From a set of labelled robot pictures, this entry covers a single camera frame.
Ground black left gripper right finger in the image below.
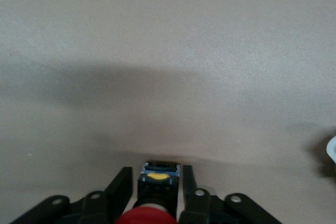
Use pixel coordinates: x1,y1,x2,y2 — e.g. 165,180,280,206
178,165,283,224

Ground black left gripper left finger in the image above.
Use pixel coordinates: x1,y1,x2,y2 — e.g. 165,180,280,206
9,166,133,224

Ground red mushroom push button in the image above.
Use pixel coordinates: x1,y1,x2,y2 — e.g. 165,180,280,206
115,159,181,224

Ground white object at edge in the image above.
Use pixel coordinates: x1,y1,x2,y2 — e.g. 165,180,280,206
325,135,336,164

